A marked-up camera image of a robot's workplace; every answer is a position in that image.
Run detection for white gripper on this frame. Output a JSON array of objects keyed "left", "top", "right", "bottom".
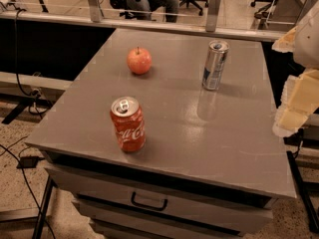
[{"left": 272, "top": 1, "right": 319, "bottom": 137}]

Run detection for red coke can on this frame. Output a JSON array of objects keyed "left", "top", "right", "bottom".
[{"left": 110, "top": 97, "right": 146, "bottom": 152}]

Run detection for silver blue energy drink can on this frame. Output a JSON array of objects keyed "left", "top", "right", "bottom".
[{"left": 202, "top": 40, "right": 229, "bottom": 91}]

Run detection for black office chair right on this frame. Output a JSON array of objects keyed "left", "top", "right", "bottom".
[{"left": 250, "top": 0, "right": 278, "bottom": 19}]

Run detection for grey drawer cabinet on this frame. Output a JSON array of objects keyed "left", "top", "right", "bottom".
[{"left": 27, "top": 29, "right": 296, "bottom": 239}]

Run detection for red apple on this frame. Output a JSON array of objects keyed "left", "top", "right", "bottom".
[{"left": 127, "top": 47, "right": 152, "bottom": 75}]

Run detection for seated person in jeans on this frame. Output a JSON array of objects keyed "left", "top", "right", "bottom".
[{"left": 127, "top": 0, "right": 179, "bottom": 23}]

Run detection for black power adapter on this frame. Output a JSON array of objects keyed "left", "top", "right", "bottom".
[{"left": 17, "top": 156, "right": 39, "bottom": 169}]

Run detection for metal railing post middle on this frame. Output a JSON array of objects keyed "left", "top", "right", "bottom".
[{"left": 205, "top": 0, "right": 221, "bottom": 32}]

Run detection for metal railing post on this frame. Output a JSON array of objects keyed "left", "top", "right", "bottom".
[
  {"left": 205, "top": 0, "right": 221, "bottom": 32},
  {"left": 88, "top": 0, "right": 104, "bottom": 23}
]

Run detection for black drawer handle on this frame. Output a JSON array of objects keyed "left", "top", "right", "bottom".
[{"left": 131, "top": 192, "right": 168, "bottom": 212}]

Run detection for metal railing post left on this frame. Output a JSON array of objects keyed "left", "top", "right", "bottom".
[{"left": 88, "top": 0, "right": 104, "bottom": 23}]

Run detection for black hanging cable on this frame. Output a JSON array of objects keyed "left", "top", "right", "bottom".
[{"left": 13, "top": 7, "right": 51, "bottom": 117}]

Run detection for black floor cable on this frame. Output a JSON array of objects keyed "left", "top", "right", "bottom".
[{"left": 0, "top": 134, "right": 57, "bottom": 239}]

